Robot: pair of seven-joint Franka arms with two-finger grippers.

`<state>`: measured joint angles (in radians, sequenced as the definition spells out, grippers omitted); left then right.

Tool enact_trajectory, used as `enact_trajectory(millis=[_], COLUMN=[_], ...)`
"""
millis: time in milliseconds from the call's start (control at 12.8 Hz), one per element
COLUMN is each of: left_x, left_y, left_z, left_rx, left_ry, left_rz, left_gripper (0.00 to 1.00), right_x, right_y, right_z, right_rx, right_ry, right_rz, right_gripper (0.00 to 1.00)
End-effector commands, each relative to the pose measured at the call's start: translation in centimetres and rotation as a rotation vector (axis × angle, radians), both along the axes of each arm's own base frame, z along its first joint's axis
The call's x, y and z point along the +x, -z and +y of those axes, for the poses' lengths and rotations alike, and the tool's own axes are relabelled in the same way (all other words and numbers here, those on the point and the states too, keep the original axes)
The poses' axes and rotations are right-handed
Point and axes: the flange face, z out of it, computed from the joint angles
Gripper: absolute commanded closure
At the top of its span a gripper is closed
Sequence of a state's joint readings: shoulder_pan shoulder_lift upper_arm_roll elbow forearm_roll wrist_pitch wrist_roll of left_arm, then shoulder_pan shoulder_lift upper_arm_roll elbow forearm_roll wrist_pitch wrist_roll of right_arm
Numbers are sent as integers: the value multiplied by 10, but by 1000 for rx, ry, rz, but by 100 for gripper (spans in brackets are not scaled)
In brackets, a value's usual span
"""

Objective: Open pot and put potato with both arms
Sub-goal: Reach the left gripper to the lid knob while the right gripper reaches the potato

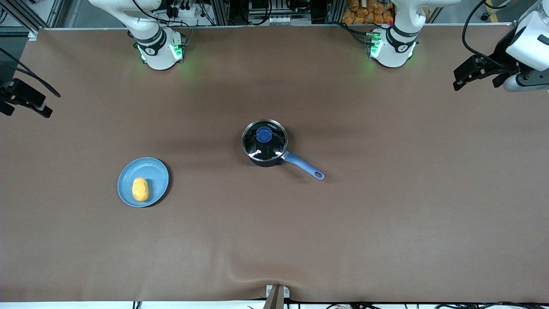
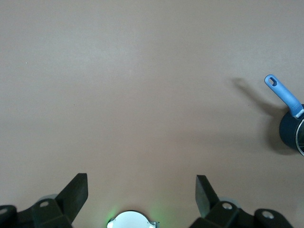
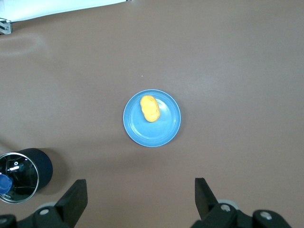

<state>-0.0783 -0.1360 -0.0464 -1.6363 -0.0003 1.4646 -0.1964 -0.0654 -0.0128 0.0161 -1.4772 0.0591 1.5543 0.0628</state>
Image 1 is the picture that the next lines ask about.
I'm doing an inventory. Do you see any yellow potato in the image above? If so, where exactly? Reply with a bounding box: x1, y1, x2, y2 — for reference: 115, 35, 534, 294
132, 177, 150, 203

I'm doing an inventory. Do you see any glass lid with blue knob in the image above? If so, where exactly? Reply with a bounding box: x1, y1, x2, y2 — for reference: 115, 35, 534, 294
242, 119, 288, 160

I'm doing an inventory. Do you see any orange packets pile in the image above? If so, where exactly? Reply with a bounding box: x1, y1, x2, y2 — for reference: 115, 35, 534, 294
341, 0, 395, 25

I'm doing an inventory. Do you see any light blue plate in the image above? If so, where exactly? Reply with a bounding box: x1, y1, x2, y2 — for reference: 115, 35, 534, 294
117, 157, 170, 209

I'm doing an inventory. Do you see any white power strip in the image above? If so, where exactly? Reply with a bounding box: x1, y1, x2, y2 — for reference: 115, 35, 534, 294
249, 15, 296, 25

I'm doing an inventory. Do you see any brown table cover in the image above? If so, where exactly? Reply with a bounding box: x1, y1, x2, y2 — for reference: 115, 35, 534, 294
0, 24, 549, 303

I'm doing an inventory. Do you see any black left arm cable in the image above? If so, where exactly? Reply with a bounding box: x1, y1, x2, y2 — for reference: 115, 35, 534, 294
462, 0, 522, 72

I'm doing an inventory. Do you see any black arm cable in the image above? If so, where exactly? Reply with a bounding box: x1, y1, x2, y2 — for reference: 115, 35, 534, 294
0, 47, 61, 98
462, 0, 522, 72

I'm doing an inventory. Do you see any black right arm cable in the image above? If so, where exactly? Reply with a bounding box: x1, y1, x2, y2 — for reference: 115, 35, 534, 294
0, 47, 61, 98

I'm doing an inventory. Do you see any black pot with blue handle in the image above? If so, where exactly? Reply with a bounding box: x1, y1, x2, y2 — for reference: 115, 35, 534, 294
242, 119, 326, 181

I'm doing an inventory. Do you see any aluminium frame post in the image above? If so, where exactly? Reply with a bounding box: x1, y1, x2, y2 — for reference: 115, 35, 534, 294
210, 0, 230, 26

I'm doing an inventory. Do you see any metal bracket with post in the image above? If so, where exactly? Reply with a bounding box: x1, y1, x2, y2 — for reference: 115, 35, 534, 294
262, 285, 290, 309

